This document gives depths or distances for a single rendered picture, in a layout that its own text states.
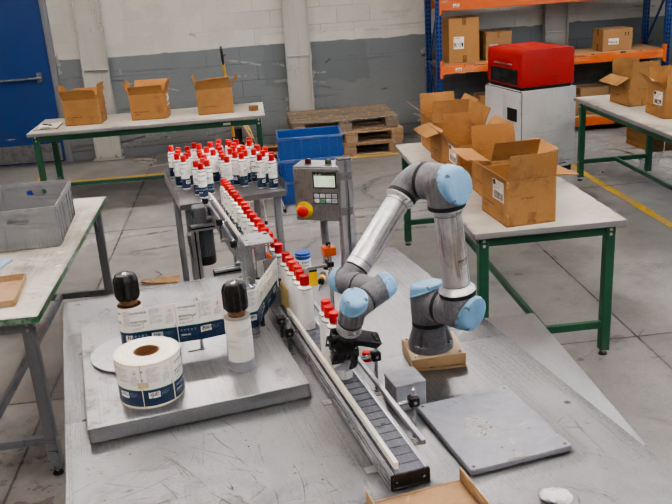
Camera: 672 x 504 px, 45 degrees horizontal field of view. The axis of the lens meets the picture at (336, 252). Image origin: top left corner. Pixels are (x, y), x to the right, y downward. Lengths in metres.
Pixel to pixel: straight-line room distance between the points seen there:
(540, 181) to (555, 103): 3.94
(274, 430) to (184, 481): 0.32
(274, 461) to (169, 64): 8.25
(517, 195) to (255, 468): 2.37
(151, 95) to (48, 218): 3.84
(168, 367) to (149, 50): 7.94
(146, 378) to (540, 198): 2.44
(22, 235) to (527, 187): 2.59
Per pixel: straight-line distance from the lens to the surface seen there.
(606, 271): 4.52
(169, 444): 2.47
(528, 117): 8.04
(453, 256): 2.51
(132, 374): 2.53
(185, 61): 10.22
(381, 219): 2.47
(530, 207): 4.28
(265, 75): 10.22
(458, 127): 5.33
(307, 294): 2.87
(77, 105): 8.25
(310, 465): 2.29
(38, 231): 4.49
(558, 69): 8.15
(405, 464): 2.19
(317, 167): 2.73
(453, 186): 2.41
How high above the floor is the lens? 2.11
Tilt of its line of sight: 20 degrees down
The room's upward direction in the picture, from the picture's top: 4 degrees counter-clockwise
